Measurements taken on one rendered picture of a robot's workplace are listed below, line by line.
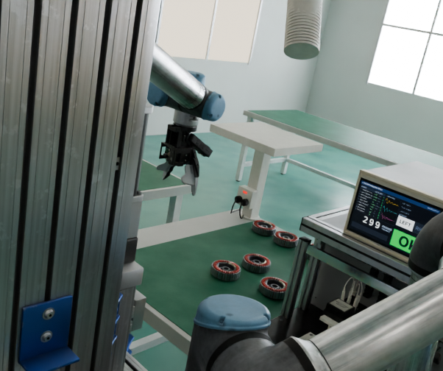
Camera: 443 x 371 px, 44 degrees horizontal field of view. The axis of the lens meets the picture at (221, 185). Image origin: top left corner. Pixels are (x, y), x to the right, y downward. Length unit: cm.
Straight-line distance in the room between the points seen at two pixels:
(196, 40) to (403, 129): 336
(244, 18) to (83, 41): 705
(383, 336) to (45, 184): 50
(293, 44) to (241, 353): 191
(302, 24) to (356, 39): 638
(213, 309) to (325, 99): 839
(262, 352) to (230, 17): 687
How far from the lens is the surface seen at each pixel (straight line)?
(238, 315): 85
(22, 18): 66
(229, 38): 757
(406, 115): 850
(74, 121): 72
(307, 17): 260
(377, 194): 165
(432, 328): 85
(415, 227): 161
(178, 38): 693
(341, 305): 172
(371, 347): 81
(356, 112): 887
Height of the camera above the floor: 170
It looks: 18 degrees down
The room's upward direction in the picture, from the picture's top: 11 degrees clockwise
